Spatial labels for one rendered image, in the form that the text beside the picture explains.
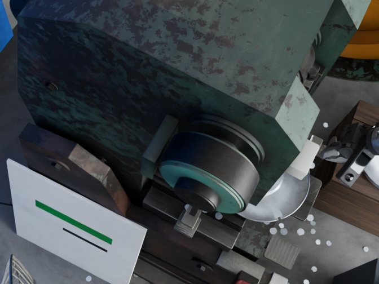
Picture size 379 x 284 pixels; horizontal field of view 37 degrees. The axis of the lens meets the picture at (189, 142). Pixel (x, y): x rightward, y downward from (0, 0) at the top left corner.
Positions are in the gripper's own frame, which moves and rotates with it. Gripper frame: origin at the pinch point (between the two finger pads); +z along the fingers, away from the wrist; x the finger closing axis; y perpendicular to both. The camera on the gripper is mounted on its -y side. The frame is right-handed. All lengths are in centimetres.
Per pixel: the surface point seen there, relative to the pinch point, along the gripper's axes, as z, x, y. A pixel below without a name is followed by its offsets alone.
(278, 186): 10.7, 3.6, -10.8
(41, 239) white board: 103, 36, -46
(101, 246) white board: 72, 23, -42
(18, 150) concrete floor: 124, 59, -16
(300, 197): 8.0, -3.2, -10.8
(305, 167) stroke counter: -38, 30, -26
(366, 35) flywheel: -19.6, 15.6, 25.7
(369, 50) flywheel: -18.8, 12.3, 23.4
